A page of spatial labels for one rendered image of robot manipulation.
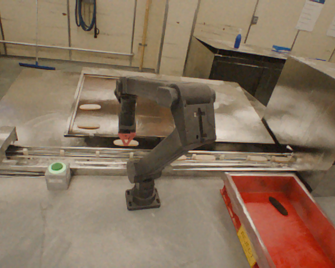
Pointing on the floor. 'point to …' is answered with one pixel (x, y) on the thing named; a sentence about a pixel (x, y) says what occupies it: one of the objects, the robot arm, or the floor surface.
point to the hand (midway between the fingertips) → (125, 140)
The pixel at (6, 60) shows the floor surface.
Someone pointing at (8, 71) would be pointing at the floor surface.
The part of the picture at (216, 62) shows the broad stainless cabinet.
